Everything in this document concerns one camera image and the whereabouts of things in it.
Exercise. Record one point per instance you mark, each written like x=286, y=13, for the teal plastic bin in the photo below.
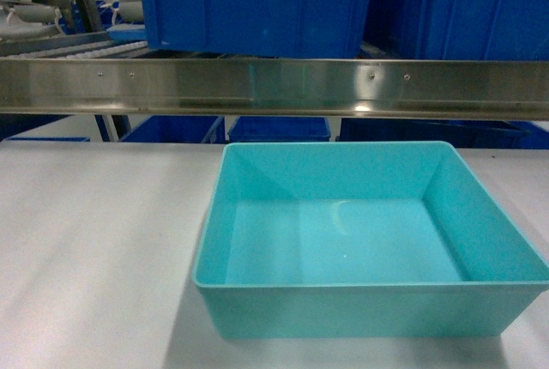
x=360, y=239

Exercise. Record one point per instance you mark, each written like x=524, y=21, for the stainless steel shelf rack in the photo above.
x=43, y=80

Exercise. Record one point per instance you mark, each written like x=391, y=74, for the blue bin lower centre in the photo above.
x=279, y=129

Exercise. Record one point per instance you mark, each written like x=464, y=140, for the blue bin lower left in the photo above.
x=179, y=129

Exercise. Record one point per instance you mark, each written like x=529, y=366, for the large blue bin centre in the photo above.
x=265, y=28

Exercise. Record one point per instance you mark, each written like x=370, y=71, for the large blue bin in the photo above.
x=514, y=30
x=265, y=28

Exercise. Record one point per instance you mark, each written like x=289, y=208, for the blue bin lower right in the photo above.
x=459, y=133

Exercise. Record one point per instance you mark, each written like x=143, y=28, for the large blue bin right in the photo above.
x=514, y=30

